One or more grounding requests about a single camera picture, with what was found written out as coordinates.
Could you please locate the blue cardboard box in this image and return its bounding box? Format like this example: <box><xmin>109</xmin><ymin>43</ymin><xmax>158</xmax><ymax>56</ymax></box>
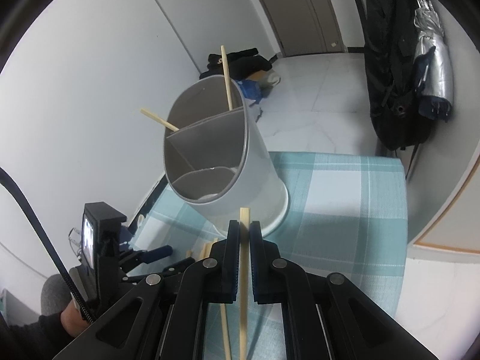
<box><xmin>236</xmin><ymin>80</ymin><xmax>264</xmax><ymax>104</ymax></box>

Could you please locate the black hanging jacket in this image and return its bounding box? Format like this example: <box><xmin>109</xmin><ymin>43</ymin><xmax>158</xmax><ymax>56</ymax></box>
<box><xmin>364</xmin><ymin>0</ymin><xmax>433</xmax><ymax>151</ymax></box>

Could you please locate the grey entrance door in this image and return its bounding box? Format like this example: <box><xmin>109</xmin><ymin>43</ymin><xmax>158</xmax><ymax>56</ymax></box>
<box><xmin>260</xmin><ymin>0</ymin><xmax>345</xmax><ymax>57</ymax></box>

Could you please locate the black clothes pile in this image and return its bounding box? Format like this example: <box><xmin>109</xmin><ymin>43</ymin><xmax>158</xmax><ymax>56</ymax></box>
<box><xmin>199</xmin><ymin>48</ymin><xmax>272</xmax><ymax>80</ymax></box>

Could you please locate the person left hand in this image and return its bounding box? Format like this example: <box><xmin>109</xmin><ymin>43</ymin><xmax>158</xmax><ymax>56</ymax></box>
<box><xmin>60</xmin><ymin>301</ymin><xmax>89</xmax><ymax>337</ymax></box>

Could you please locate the white utensil holder cup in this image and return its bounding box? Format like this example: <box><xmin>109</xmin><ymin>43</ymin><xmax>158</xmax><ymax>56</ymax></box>
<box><xmin>163</xmin><ymin>75</ymin><xmax>289</xmax><ymax>236</ymax></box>

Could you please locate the black cable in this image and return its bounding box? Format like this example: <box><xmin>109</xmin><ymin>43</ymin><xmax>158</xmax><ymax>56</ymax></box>
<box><xmin>0</xmin><ymin>166</ymin><xmax>95</xmax><ymax>325</ymax></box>

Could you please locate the teal plaid tablecloth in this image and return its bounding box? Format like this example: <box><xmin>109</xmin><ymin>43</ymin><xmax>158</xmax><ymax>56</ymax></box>
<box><xmin>128</xmin><ymin>151</ymin><xmax>408</xmax><ymax>360</ymax></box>

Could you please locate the silver folded umbrella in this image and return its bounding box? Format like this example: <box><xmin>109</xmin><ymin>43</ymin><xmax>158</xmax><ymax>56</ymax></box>
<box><xmin>413</xmin><ymin>0</ymin><xmax>454</xmax><ymax>122</ymax></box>

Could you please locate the wooden chopstick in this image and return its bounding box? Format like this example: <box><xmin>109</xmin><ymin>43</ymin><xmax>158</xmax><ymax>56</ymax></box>
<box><xmin>187</xmin><ymin>237</ymin><xmax>235</xmax><ymax>360</ymax></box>
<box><xmin>140</xmin><ymin>108</ymin><xmax>179</xmax><ymax>132</ymax></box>
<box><xmin>220</xmin><ymin>45</ymin><xmax>233</xmax><ymax>111</ymax></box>
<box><xmin>239</xmin><ymin>207</ymin><xmax>250</xmax><ymax>360</ymax></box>

